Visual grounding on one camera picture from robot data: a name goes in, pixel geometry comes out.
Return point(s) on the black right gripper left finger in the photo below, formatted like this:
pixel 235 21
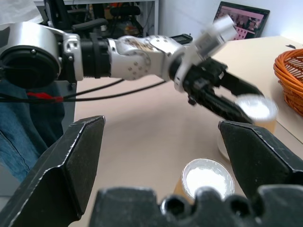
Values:
pixel 59 175

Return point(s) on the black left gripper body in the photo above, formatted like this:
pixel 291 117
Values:
pixel 203 80

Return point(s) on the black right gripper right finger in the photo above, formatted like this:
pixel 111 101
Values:
pixel 258 158

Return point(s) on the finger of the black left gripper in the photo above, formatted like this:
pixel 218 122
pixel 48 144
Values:
pixel 241 84
pixel 222 106

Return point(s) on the tan paper cup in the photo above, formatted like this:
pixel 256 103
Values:
pixel 258 107
pixel 203 177

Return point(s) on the black flat device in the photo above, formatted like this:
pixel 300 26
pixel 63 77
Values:
pixel 181 39

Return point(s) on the orange wicker basket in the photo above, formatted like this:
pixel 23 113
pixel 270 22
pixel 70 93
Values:
pixel 292 75

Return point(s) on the person's leg in blue jeans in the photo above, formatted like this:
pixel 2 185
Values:
pixel 19 132

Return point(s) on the black laptop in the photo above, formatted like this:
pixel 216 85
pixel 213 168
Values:
pixel 251 19

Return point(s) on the black office chair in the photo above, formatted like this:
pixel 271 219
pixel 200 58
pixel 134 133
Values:
pixel 82 16

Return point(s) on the white garment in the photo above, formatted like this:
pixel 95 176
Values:
pixel 16 9

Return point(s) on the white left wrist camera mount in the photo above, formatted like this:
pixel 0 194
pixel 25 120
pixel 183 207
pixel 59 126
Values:
pixel 208 42

